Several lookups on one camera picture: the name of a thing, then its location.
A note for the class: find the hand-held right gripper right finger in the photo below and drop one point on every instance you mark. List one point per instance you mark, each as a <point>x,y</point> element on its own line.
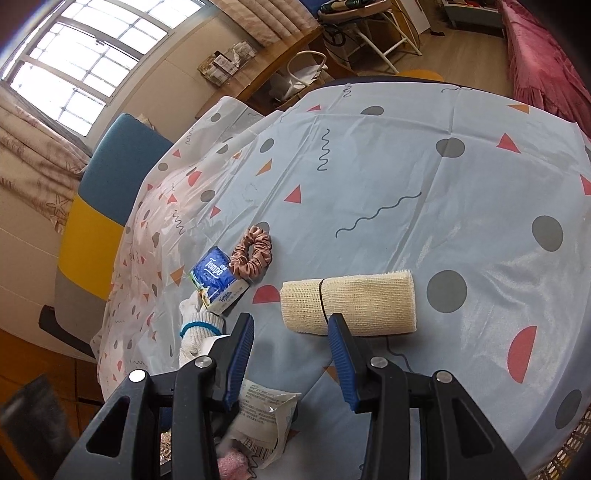
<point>342,364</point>

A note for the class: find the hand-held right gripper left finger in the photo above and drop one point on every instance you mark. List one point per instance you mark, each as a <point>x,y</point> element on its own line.
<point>238,364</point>

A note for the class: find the white knit work glove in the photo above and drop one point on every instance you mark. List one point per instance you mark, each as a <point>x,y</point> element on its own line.
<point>203,323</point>

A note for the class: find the white plastic packet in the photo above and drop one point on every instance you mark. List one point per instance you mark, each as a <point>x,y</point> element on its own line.
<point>263,415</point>

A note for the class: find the cream gauze cloth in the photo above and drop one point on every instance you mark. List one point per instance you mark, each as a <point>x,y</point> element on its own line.
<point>369,300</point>

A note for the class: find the blue tissue packet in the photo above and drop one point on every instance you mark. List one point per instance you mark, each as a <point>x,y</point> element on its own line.
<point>214,272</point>

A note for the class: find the dusty pink satin scrunchie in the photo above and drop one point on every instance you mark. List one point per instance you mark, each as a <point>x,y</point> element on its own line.
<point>240,264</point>

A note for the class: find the pink fuzzy sock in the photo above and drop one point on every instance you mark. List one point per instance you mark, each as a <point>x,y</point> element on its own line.
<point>231,466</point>

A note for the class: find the grey yellow blue chair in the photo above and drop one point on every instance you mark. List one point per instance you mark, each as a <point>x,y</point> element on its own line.
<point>92,221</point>

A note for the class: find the wicker table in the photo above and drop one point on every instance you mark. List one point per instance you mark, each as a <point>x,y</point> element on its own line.
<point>575,438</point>

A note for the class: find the white tote bag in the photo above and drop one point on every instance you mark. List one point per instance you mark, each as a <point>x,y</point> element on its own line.
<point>304,76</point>

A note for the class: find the starfish print beige curtain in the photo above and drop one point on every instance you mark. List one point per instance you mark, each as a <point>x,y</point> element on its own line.
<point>27,161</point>

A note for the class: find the stack of small boxes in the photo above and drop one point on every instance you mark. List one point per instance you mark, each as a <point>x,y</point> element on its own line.
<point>226,64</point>

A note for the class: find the yellow stool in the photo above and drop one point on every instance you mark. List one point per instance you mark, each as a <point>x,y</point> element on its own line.
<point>422,74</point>

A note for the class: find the wooden side desk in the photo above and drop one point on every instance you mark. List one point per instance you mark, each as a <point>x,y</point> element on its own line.
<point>277,60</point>

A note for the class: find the barred window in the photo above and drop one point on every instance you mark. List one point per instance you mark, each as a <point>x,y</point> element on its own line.
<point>92,55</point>

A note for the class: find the white cabinet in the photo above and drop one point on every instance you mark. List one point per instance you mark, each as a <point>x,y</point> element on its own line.
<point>425,16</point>

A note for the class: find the pink bed cover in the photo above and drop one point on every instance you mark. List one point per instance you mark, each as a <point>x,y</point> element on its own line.
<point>540,60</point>

